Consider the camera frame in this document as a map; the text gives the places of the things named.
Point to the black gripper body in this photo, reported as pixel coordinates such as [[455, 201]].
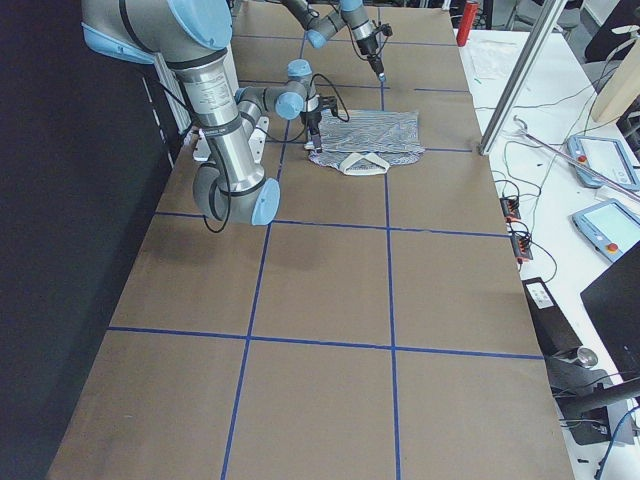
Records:
[[369, 48], [312, 120]]

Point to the navy white striped polo shirt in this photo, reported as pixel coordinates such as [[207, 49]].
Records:
[[369, 143]]

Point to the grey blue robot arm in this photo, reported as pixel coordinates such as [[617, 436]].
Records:
[[193, 37], [351, 15]]

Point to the red cylinder bottle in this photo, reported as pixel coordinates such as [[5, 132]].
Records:
[[466, 22]]

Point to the clear plastic bag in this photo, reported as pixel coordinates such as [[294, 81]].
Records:
[[493, 60]]

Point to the metal reacher grabber tool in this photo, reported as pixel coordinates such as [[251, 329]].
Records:
[[588, 177]]

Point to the orange black power strip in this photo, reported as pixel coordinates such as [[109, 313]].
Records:
[[521, 245], [510, 208]]

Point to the brown paper table cover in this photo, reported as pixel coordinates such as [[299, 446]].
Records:
[[377, 329]]

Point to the beige wooden board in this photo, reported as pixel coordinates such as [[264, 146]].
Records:
[[623, 87]]

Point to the near blue teach pendant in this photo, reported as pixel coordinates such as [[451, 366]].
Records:
[[610, 227]]

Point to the black box with label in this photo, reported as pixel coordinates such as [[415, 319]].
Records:
[[553, 331]]

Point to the black computer monitor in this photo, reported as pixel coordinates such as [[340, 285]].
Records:
[[612, 304]]

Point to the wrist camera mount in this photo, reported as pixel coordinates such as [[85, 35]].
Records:
[[329, 103], [385, 29]]

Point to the aluminium frame post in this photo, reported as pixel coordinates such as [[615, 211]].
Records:
[[542, 28]]

